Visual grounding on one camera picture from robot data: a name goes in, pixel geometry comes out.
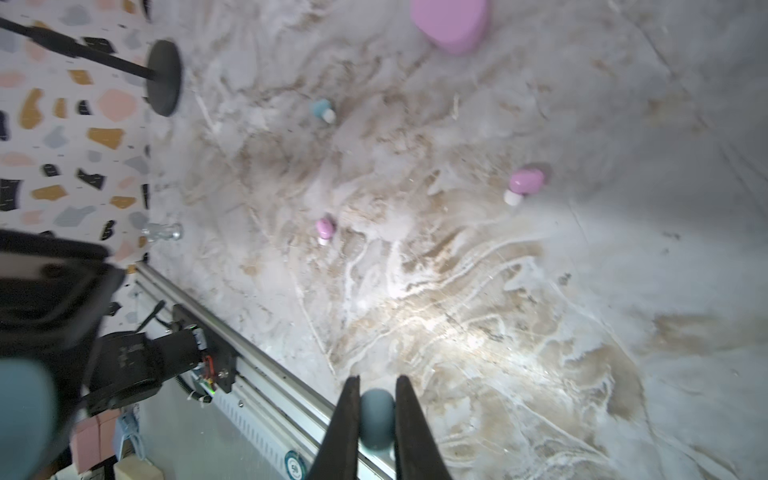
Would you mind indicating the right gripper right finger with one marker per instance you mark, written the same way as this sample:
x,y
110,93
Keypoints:
x,y
416,453

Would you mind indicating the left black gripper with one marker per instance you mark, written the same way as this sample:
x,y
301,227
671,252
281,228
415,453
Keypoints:
x,y
54,295

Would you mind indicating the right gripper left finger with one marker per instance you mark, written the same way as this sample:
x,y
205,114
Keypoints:
x,y
337,457

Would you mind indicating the blue earbud case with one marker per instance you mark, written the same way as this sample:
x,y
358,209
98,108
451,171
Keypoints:
x,y
28,418

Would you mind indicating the pale blue earbud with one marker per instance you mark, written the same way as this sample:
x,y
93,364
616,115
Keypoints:
x,y
323,110

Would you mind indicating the pink earbud case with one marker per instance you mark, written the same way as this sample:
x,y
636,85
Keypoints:
x,y
454,26

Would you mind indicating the round white badge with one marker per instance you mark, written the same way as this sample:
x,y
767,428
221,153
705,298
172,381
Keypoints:
x,y
295,466

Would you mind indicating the small clear plastic piece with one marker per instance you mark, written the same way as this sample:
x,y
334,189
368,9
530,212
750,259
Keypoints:
x,y
155,232

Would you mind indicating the pink earbud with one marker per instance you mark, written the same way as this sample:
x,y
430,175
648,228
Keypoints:
x,y
325,229
523,183

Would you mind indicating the black round microphone stand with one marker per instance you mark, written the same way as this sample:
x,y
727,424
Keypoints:
x,y
163,72

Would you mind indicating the pink earbud centre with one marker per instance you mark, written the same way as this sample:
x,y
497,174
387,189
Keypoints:
x,y
523,183

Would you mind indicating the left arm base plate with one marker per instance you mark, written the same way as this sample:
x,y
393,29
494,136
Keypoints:
x,y
217,367

